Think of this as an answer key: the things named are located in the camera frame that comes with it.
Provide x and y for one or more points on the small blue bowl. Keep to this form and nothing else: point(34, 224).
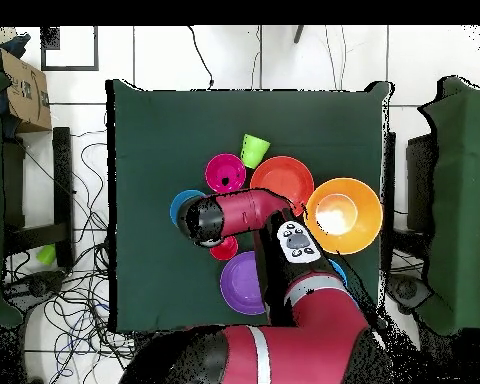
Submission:
point(178, 202)

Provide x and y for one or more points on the dark grey caster foot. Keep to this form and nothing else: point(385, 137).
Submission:
point(407, 290)
point(36, 284)

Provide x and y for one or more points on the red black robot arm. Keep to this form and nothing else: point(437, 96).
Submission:
point(304, 352)

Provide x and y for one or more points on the purple bowl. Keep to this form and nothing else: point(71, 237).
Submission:
point(240, 288)

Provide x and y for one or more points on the pink bowl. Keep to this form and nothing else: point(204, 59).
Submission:
point(216, 172)

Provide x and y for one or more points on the red cup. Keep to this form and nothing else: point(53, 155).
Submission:
point(226, 251)

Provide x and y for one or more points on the dark grey rod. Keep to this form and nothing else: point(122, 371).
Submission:
point(298, 34)

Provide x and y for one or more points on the grey square frame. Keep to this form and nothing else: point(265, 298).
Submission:
point(50, 40)

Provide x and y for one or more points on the light green plastic cup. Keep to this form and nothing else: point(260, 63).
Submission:
point(46, 254)

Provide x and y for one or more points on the black box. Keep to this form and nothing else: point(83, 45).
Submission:
point(420, 180)

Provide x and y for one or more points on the black metal frame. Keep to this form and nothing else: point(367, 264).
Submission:
point(62, 180)

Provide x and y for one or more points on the large blue bowl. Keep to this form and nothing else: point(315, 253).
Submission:
point(340, 272)

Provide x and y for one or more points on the dark green tablecloth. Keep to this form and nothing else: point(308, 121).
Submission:
point(152, 260)

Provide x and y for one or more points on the cardboard box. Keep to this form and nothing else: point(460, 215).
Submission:
point(28, 96)

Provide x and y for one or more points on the large yellow bowl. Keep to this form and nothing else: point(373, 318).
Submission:
point(364, 236)

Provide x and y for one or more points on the orange bowl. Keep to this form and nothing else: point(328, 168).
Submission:
point(280, 176)

